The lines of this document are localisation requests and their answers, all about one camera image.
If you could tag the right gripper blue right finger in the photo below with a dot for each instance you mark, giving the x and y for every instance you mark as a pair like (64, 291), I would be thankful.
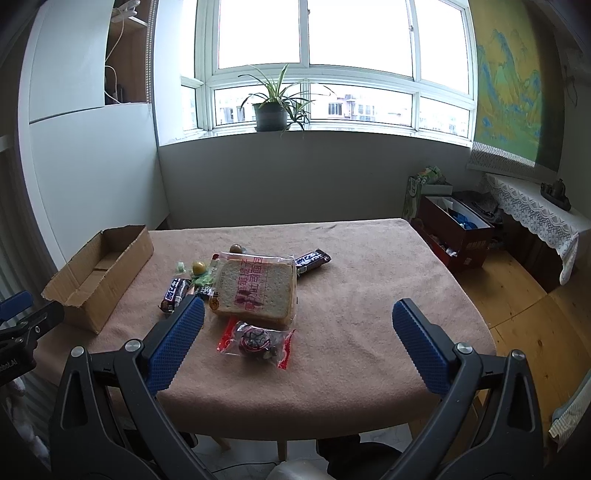
(427, 344)

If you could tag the red walnut date snack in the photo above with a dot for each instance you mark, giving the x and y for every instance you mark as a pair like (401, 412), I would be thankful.
(242, 339)

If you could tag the white lace cloth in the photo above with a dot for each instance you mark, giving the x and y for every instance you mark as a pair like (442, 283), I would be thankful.
(568, 233)

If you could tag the dark red storage box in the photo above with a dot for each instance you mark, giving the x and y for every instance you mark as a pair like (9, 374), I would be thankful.
(458, 236)

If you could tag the landscape painting scroll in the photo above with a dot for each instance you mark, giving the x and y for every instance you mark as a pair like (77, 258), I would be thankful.
(521, 108)

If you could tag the packaged sliced bread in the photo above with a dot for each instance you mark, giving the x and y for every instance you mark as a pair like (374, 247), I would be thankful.
(259, 289)

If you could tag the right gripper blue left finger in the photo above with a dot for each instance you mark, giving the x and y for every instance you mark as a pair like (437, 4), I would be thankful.
(169, 341)

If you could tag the white cabinet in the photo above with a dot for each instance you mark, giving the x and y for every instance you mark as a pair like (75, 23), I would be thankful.
(87, 165)

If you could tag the snickers bar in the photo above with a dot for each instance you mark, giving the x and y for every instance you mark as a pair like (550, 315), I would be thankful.
(175, 293)
(311, 261)

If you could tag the small dark chocolate candy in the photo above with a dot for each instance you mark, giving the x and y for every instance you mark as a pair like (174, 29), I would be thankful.
(205, 291)

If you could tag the wooden shelf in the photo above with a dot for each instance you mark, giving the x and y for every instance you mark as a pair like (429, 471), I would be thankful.
(127, 62)

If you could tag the brown jelly cup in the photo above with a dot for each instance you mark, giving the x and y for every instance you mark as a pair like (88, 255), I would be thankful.
(237, 249)

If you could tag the dark ornament on shelf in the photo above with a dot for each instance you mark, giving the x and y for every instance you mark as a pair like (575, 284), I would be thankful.
(555, 193)

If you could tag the pink table cloth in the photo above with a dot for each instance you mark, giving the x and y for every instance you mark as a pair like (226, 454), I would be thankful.
(348, 371)

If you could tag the potted spider plant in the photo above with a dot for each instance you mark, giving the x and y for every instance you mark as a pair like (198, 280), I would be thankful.
(275, 108)

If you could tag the cardboard box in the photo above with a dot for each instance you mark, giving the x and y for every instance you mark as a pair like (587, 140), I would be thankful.
(93, 281)

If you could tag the window frame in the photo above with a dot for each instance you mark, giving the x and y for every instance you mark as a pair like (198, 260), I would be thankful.
(377, 66)

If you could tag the yellow jelly cup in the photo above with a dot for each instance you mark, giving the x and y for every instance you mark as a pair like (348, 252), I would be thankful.
(198, 268)

